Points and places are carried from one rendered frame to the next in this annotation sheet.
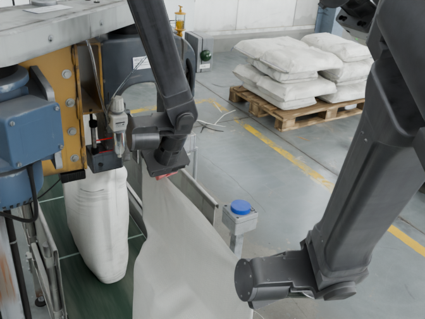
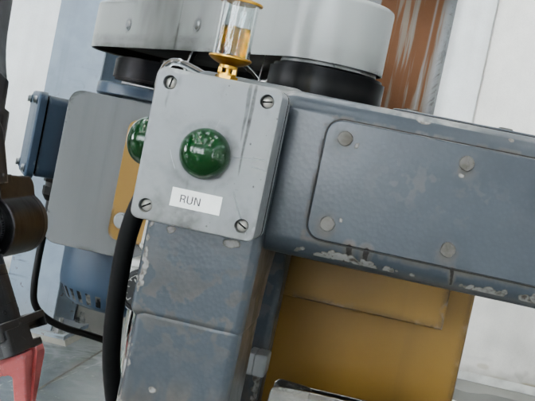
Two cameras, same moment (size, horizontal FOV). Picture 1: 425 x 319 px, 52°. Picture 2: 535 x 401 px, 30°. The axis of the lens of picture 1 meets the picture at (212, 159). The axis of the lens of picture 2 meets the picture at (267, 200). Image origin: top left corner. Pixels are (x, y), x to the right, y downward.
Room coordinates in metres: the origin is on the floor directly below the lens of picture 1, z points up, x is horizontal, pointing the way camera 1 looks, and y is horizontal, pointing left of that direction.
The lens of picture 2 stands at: (1.53, -0.38, 1.30)
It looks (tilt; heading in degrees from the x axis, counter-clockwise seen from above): 3 degrees down; 129
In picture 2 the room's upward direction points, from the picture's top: 12 degrees clockwise
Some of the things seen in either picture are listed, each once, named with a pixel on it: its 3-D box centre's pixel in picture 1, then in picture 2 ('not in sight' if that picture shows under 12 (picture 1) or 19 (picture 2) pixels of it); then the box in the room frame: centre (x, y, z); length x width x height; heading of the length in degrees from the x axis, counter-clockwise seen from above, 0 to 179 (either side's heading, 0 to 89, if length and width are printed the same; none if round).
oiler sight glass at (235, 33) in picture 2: (179, 21); (236, 30); (1.08, 0.10, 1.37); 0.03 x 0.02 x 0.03; 32
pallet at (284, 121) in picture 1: (301, 98); not in sight; (4.10, -0.84, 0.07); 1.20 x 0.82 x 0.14; 124
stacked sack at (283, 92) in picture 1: (296, 85); not in sight; (3.76, -0.71, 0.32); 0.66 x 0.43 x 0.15; 124
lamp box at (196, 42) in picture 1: (198, 51); (212, 154); (1.12, 0.06, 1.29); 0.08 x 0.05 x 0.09; 32
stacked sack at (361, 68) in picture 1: (346, 65); not in sight; (4.11, -1.21, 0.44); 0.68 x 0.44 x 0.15; 122
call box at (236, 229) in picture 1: (239, 216); not in sight; (1.06, -0.09, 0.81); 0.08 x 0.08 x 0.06; 32
